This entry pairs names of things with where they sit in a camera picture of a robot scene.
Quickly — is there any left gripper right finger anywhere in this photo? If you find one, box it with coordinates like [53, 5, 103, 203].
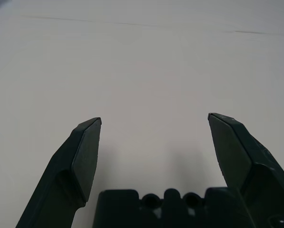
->
[207, 113, 284, 228]

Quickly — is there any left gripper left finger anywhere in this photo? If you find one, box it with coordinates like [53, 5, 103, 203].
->
[15, 117, 102, 228]

